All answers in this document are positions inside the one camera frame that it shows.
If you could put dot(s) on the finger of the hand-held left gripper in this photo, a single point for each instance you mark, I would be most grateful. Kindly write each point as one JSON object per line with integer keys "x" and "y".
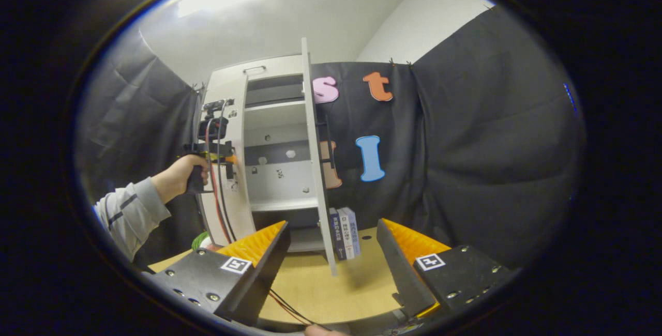
{"x": 230, "y": 159}

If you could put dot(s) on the watermelon slice toy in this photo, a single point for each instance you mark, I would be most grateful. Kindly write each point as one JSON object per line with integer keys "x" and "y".
{"x": 200, "y": 240}

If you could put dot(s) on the black backdrop cloth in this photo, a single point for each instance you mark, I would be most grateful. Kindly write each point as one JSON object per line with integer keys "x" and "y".
{"x": 465, "y": 144}

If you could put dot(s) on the beige double-door shoe cabinet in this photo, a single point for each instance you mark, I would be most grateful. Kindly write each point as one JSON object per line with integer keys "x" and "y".
{"x": 279, "y": 181}

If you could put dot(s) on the white book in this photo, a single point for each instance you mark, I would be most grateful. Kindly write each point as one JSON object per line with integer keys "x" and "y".
{"x": 346, "y": 235}

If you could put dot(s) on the white cabinet shelf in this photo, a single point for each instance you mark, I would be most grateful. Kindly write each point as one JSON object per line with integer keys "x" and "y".
{"x": 284, "y": 204}
{"x": 276, "y": 113}

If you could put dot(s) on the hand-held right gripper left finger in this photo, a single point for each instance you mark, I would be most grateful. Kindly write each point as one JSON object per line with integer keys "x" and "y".
{"x": 261, "y": 274}

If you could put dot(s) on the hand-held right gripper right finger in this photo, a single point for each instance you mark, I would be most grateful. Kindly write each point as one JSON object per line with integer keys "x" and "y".
{"x": 403, "y": 274}

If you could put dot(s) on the beige shoe cabinet door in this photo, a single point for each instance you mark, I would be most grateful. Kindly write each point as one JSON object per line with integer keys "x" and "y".
{"x": 315, "y": 170}
{"x": 243, "y": 207}

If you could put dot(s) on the thin black drawer pull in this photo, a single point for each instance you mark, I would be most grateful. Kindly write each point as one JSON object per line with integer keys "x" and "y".
{"x": 254, "y": 69}

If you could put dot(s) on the dark blue book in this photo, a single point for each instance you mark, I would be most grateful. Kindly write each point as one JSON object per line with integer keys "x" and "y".
{"x": 336, "y": 238}

